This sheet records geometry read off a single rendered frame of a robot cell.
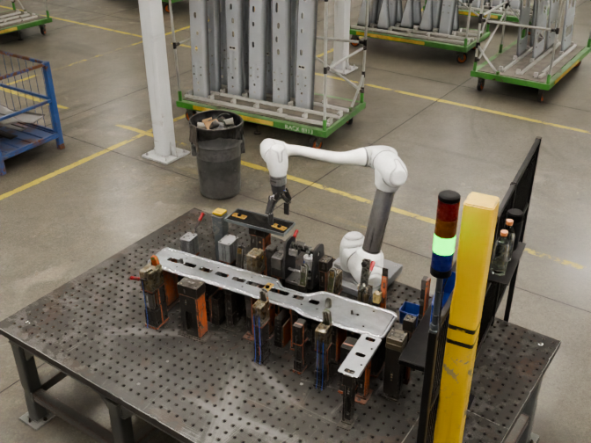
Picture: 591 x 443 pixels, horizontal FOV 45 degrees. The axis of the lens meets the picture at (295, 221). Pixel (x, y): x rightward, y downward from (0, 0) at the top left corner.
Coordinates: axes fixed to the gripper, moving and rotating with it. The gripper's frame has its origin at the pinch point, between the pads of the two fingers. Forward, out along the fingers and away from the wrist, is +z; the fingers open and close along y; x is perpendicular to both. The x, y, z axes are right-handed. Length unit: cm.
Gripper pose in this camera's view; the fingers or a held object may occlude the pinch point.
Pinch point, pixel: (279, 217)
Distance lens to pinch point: 381.5
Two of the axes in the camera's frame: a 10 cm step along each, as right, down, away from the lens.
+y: -5.9, 4.0, -7.0
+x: 8.0, 2.9, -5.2
